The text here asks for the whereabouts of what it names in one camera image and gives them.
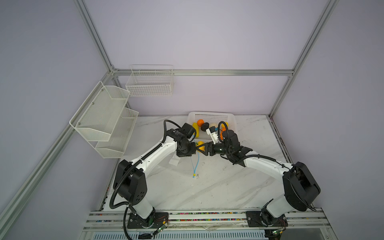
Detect aluminium front rail base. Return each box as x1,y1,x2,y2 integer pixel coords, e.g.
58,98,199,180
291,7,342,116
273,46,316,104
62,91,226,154
80,209,337,240

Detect clear zip top bag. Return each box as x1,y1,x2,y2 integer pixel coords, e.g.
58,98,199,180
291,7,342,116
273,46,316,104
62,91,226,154
167,148,201,179

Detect white perforated plastic basket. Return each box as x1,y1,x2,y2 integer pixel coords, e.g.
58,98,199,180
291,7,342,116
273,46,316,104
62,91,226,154
187,112,238,134

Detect orange tangerine bottom left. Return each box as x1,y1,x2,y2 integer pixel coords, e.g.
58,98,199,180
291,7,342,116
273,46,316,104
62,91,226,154
219,127,227,142

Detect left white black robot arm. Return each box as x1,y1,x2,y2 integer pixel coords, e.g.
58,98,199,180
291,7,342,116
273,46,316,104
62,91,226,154
109,120,197,228

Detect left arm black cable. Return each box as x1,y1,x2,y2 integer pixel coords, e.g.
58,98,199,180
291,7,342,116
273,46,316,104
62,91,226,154
109,119,182,240

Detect white wire wall basket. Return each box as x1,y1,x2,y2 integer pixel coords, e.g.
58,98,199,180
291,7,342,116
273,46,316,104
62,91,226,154
126,65,174,97

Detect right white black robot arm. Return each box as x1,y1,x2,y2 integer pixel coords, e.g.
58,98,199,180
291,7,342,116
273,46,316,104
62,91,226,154
197,130,321,227

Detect orange tangerine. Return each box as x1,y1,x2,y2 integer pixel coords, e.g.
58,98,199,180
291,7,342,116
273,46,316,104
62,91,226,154
197,120,205,127
219,127,227,142

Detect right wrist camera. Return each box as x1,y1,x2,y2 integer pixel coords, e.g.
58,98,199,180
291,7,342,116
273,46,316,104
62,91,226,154
206,126,219,145

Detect yellow peach fruit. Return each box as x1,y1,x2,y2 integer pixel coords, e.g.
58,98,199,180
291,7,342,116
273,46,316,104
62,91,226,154
196,141,205,152

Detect orange tangerine top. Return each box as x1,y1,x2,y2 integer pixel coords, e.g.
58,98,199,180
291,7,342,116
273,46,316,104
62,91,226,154
197,120,205,127

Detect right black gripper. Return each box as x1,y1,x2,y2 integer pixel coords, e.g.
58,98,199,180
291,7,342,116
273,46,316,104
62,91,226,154
195,139,231,158

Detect white mesh two-tier shelf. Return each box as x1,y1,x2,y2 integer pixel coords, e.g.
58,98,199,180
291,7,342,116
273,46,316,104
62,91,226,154
69,82,139,159

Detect dark avocado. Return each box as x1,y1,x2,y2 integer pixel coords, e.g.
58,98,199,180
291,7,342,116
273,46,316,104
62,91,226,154
201,122,210,132

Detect yellow green mango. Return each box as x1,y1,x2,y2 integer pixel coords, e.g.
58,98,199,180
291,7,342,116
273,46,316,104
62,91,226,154
193,123,200,139

